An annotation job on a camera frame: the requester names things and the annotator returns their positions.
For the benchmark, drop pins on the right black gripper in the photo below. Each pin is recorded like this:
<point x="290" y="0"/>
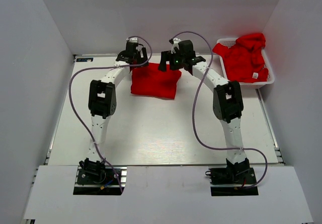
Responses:
<point x="166" y="56"/>

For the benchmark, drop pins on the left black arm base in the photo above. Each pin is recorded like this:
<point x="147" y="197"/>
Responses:
<point x="108" y="184"/>

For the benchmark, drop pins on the red t shirt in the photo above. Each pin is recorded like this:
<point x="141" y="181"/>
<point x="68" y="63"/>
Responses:
<point x="150" y="81"/>

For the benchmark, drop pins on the blue table label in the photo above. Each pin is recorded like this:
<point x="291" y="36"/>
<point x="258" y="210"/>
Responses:
<point x="84" y="59"/>

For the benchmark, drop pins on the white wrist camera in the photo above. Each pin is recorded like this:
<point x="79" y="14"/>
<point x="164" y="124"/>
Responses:
<point x="132" y="39"/>
<point x="175" y="45"/>

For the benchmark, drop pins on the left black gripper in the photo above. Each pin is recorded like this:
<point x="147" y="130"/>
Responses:
<point x="143" y="59"/>

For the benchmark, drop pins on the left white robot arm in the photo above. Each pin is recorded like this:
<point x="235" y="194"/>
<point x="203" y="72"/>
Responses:
<point x="102" y="102"/>

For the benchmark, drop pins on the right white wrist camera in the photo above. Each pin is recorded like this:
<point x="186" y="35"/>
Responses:
<point x="175" y="45"/>

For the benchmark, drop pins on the red t shirts in basket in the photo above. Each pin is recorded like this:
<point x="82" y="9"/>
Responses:
<point x="243" y="62"/>

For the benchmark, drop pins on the white plastic basket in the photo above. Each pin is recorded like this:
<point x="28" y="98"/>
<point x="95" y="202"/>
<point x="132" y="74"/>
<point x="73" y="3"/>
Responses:
<point x="229" y="42"/>

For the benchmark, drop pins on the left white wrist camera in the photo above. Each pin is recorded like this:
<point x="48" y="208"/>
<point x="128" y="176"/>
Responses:
<point x="132" y="39"/>

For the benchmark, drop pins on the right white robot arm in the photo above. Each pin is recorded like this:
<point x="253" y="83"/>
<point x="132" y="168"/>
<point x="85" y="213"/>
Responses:
<point x="227" y="102"/>

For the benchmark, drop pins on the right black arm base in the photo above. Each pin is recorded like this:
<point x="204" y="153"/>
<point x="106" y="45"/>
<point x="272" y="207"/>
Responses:
<point x="223" y="184"/>

